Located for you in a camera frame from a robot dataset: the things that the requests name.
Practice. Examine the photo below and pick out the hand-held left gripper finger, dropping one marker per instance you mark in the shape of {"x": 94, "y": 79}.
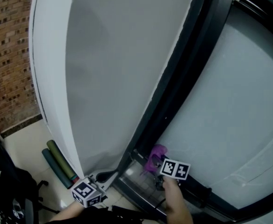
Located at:
{"x": 109, "y": 183}
{"x": 103, "y": 176}

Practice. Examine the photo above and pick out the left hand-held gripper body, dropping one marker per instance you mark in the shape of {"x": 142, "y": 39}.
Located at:
{"x": 85, "y": 191}

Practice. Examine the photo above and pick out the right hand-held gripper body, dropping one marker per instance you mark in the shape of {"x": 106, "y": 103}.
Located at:
{"x": 174, "y": 168}

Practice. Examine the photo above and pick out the purple cloth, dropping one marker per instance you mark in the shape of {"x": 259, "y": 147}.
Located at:
{"x": 158, "y": 149}

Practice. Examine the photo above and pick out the person's left forearm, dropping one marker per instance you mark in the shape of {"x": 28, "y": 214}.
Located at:
{"x": 68, "y": 212}

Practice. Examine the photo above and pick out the person's right forearm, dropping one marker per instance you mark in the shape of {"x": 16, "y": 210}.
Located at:
{"x": 176, "y": 202}

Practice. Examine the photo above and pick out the person's black clothing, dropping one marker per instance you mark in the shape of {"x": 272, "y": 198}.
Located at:
{"x": 117, "y": 214}

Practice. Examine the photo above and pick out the teal rolled mat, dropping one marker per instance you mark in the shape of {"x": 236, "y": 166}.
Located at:
{"x": 54, "y": 169}

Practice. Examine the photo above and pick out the olive rolled mat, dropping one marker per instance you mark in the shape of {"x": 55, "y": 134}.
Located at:
{"x": 59, "y": 157}

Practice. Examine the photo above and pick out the black office chair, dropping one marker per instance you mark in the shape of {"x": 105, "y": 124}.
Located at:
{"x": 10, "y": 178}

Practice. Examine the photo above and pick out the frosted window pane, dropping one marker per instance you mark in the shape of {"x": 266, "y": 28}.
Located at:
{"x": 232, "y": 101}

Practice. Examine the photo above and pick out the black-framed glass window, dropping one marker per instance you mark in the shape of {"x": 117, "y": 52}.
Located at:
{"x": 192, "y": 55}

